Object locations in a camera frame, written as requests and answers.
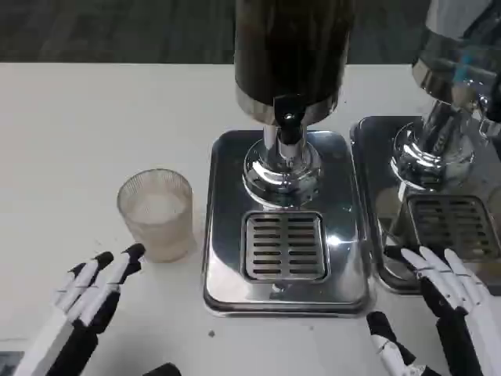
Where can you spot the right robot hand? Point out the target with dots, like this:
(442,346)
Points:
(466,313)

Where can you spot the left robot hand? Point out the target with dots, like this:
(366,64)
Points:
(92,297)

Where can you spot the clear ribbed glass cup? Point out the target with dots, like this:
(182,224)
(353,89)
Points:
(156,219)

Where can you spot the steel slotted drip grid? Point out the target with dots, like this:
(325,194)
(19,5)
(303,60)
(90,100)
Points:
(285,246)
(450,223)

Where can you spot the steel drip tray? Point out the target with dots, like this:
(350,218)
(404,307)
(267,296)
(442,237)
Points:
(375,188)
(227,235)

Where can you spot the chrome dispenser tap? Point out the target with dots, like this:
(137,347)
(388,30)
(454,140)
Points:
(487,117)

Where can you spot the clear steel drink dispenser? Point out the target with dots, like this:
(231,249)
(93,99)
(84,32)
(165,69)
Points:
(442,78)

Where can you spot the black dispenser tap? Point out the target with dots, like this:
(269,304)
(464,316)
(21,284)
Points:
(289,121)

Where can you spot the dark drink dispenser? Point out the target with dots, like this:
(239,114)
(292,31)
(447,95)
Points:
(291,47)

